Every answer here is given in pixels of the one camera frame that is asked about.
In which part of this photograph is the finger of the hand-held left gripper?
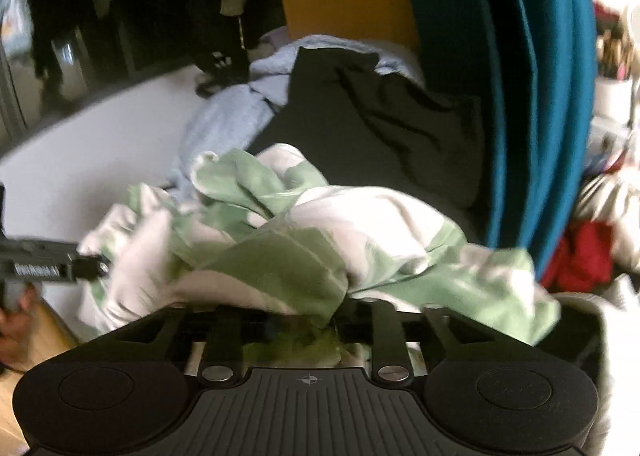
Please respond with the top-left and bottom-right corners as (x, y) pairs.
(70, 253), (112, 284)

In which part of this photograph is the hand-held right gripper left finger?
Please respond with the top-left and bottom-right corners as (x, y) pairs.
(112, 305), (273, 383)

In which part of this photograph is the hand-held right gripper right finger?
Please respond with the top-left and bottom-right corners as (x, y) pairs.
(345, 299), (538, 383)

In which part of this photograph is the green and cream patterned shirt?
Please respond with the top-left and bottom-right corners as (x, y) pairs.
(79, 143), (562, 373)

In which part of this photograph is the person's left hand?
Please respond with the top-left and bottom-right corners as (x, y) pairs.
(0, 286), (43, 374)

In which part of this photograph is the light blue fluffy garment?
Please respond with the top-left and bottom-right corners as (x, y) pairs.
(169, 34), (422, 188)

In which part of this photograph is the dark red garment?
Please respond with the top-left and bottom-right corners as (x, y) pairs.
(541, 221), (617, 295)

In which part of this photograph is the black garment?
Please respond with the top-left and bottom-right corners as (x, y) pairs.
(250, 46), (489, 218)

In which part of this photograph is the white knit sweater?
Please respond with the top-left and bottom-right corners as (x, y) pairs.
(550, 275), (640, 456)

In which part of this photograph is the beige bag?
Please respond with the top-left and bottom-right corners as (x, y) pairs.
(574, 171), (640, 273)

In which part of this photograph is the teal laundry basket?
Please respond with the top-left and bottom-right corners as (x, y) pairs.
(391, 0), (599, 283)

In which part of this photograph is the white brush holder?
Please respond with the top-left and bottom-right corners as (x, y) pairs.
(594, 31), (637, 120)

